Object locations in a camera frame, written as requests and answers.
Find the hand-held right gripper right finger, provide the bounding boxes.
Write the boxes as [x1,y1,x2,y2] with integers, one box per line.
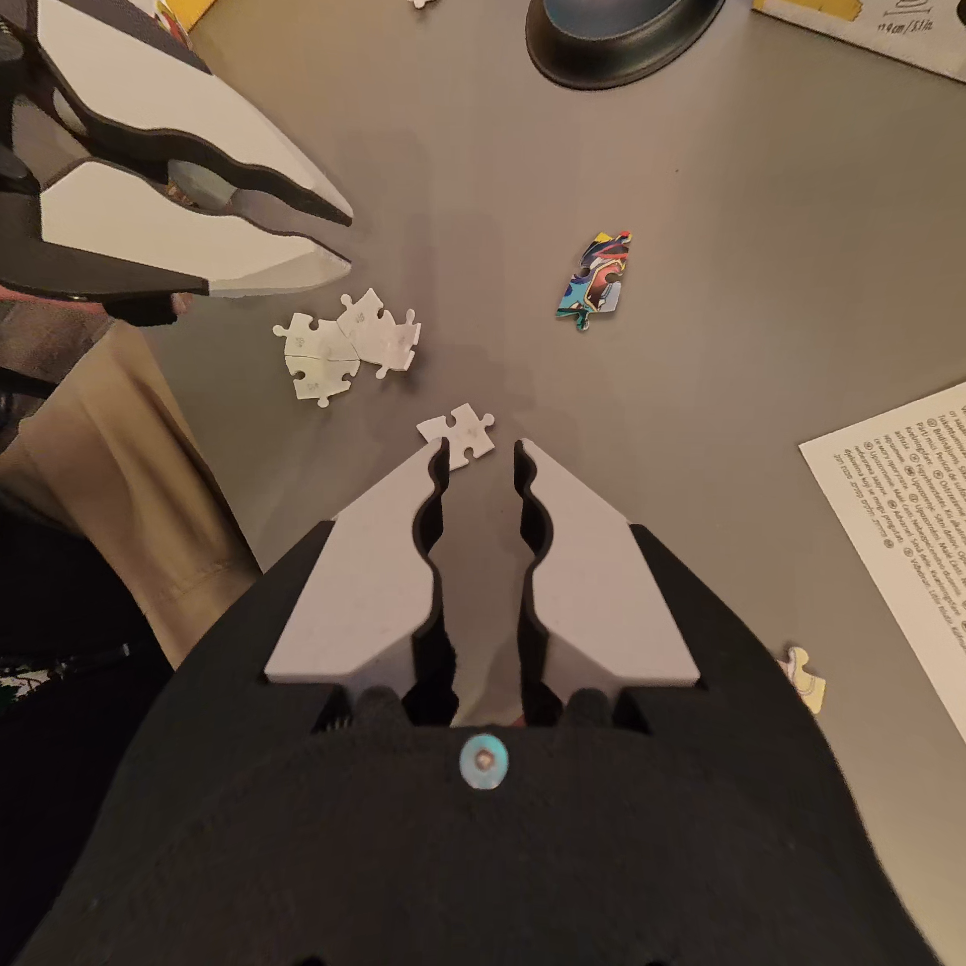
[513,438,703,729]

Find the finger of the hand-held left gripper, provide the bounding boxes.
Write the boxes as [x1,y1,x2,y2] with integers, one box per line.
[30,0,354,227]
[38,158,353,299]

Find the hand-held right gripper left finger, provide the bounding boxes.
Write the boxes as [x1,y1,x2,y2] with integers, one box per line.
[263,438,460,729]

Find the white straight-edged puzzle piece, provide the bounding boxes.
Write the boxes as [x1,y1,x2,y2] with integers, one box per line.
[416,403,498,473]

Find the white joined puzzle pieces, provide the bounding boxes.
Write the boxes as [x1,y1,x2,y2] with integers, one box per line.
[272,287,422,410]

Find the yellow puzzle box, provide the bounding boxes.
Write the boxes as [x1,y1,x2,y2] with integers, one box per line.
[154,0,217,36]

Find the pale yellow puzzle piece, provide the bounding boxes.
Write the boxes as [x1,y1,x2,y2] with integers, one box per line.
[776,645,828,715]

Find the colourful joined puzzle pieces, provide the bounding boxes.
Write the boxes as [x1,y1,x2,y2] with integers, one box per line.
[555,230,634,333]

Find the black round puzzle stand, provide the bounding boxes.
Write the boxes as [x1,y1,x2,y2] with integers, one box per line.
[525,0,727,93]

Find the blue printed puzzle box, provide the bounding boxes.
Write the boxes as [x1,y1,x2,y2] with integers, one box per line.
[750,0,966,84]

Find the person's beige trousers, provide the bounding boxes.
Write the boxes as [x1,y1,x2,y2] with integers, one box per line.
[0,317,261,669]

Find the white instruction leaflet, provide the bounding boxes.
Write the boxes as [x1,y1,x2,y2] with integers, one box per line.
[798,381,966,747]

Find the person's black clothing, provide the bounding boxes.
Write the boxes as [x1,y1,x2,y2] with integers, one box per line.
[0,498,178,966]

